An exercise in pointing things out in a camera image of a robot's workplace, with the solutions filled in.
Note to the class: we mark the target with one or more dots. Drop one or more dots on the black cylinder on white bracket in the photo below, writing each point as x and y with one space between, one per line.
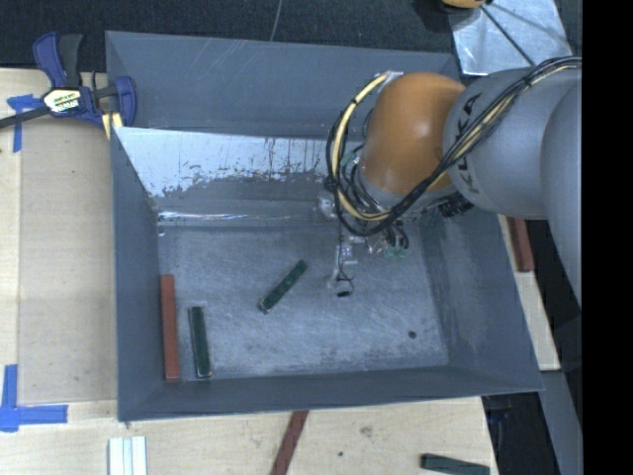
455 207

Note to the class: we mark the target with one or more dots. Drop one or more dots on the pale wood board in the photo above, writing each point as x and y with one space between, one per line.
64 265

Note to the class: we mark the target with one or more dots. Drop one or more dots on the dark green flat block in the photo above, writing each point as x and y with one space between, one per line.
200 344
452 464
283 286

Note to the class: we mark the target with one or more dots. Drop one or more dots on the grey metal bin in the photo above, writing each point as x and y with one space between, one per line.
306 334

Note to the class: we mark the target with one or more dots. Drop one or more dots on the red-brown flat block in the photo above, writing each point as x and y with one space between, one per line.
289 443
169 329
521 245

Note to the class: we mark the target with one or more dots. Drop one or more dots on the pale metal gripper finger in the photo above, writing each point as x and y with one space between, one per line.
334 274
347 279

